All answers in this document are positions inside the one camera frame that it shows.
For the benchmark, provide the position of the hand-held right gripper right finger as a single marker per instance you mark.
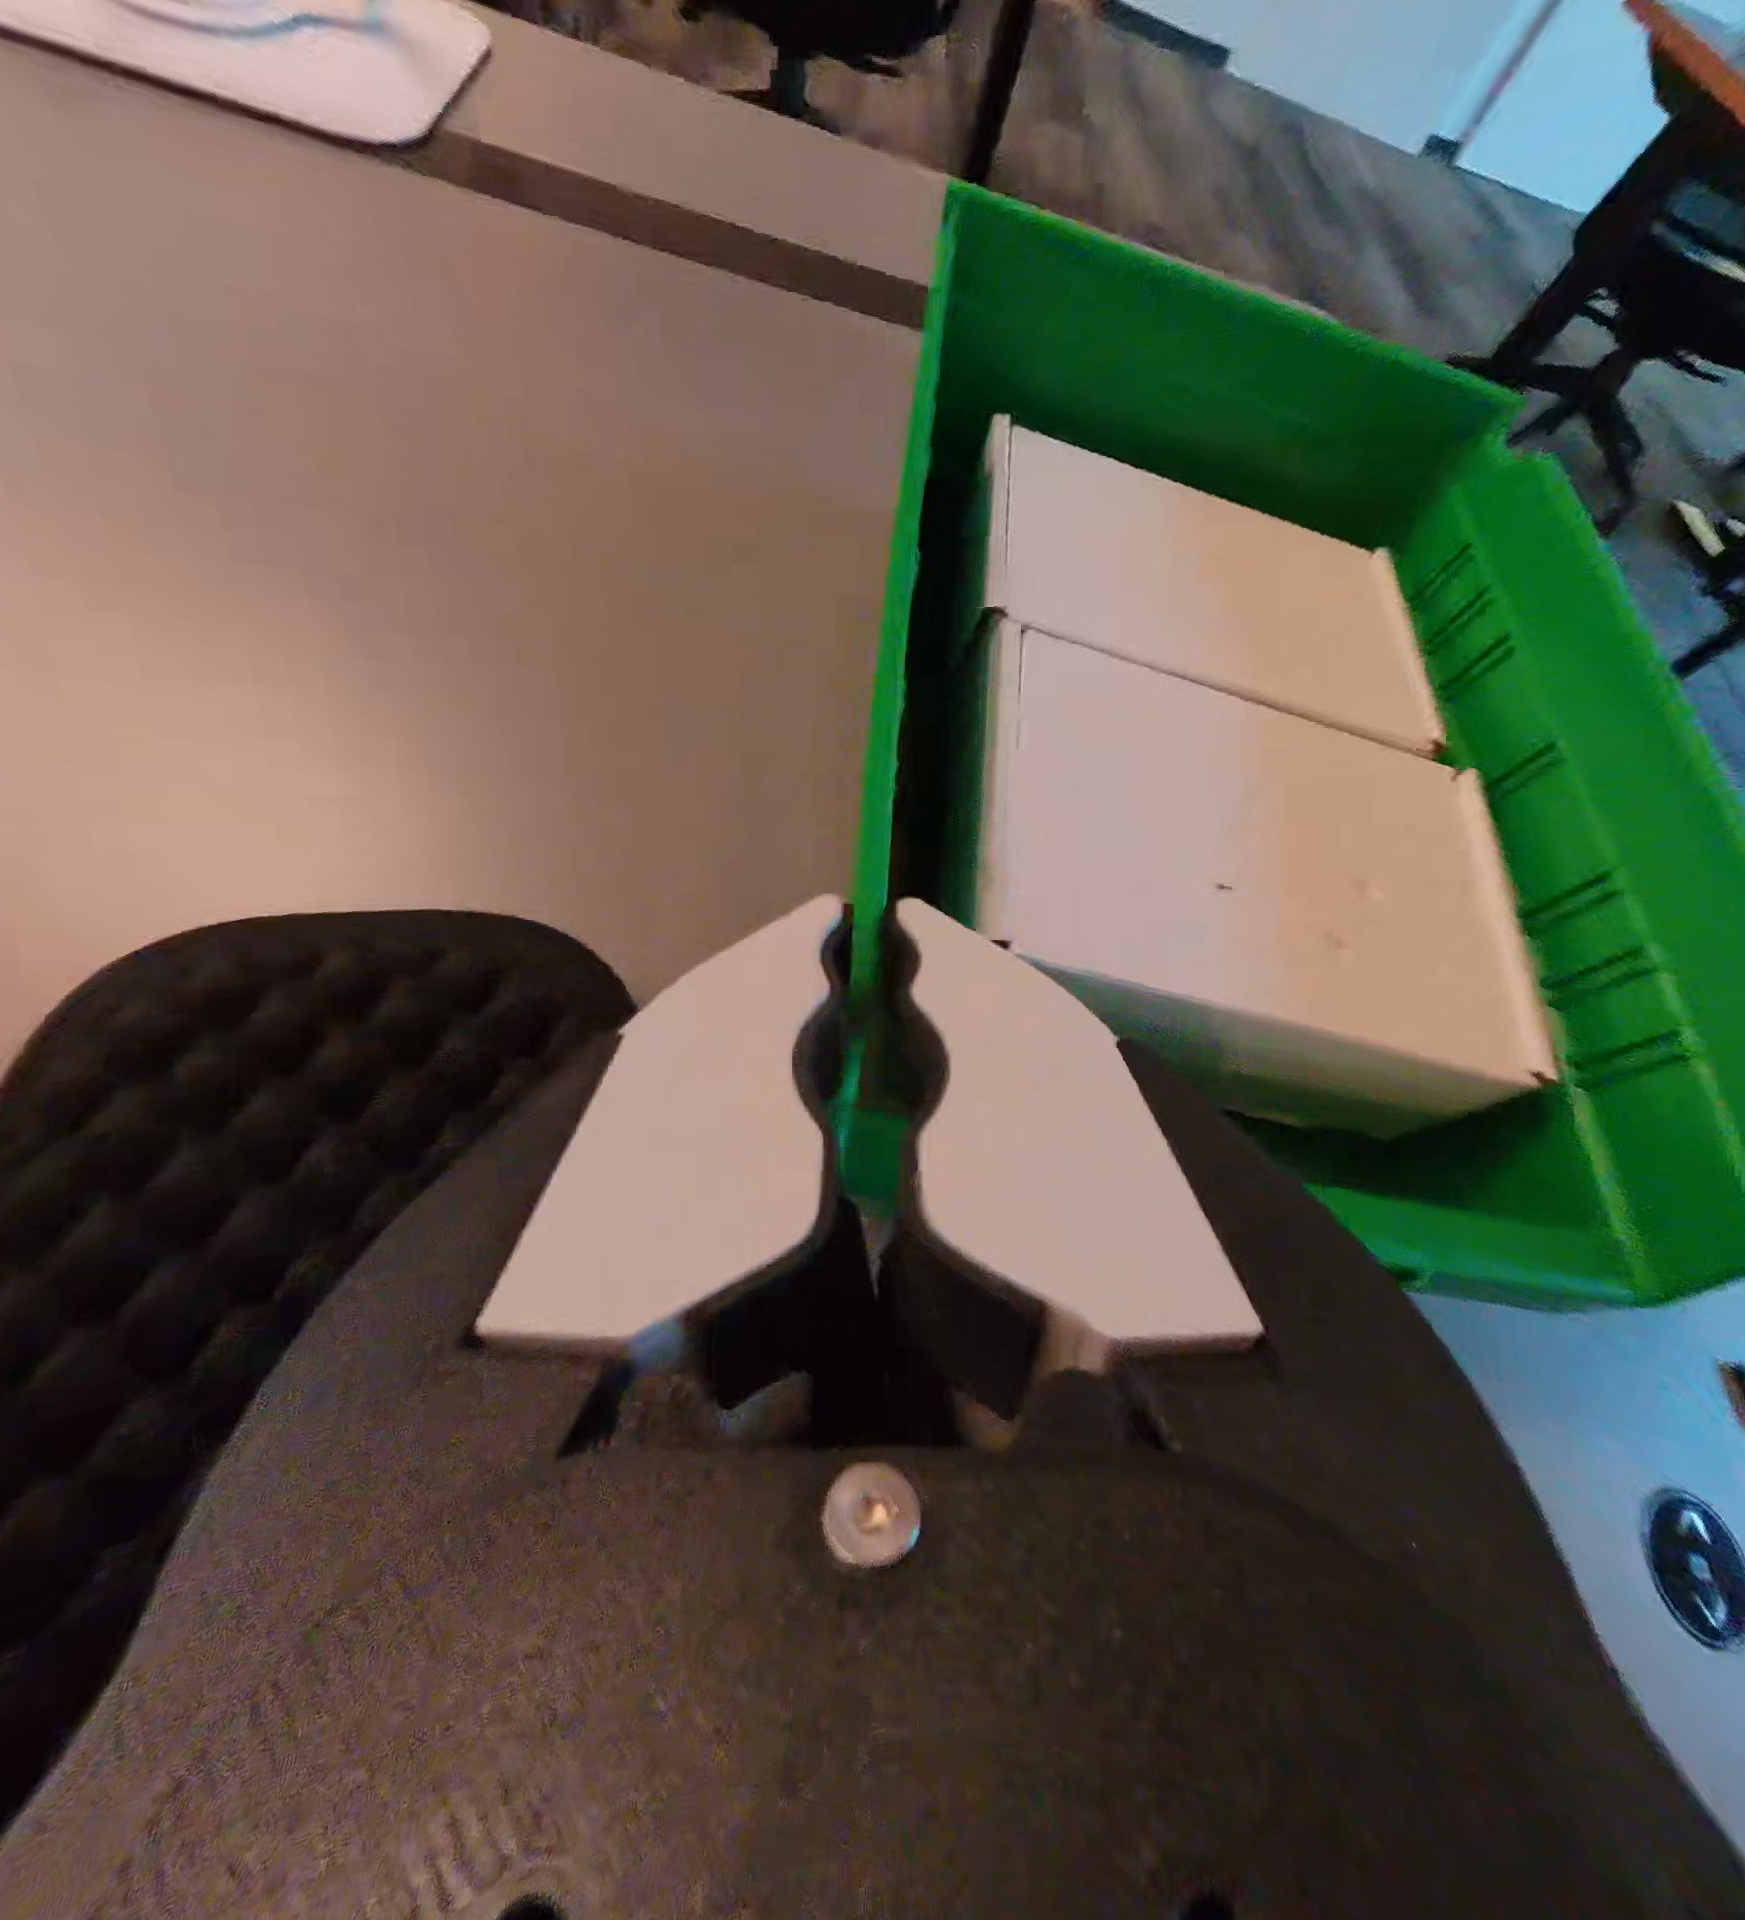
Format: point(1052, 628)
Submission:
point(1068, 1184)

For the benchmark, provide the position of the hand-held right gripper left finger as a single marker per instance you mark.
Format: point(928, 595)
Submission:
point(662, 1171)

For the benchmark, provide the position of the white cardboard mailer box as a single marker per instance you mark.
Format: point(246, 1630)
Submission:
point(1189, 585)
point(1262, 901)

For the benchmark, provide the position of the green plastic bin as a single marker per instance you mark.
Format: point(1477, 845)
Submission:
point(1637, 901)

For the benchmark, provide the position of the black wrist rest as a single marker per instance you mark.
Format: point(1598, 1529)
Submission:
point(136, 1198)

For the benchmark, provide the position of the black office chair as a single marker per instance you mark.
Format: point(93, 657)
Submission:
point(1697, 315)
point(825, 39)

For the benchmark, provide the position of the white stand with instruction board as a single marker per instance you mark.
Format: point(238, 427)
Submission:
point(289, 62)

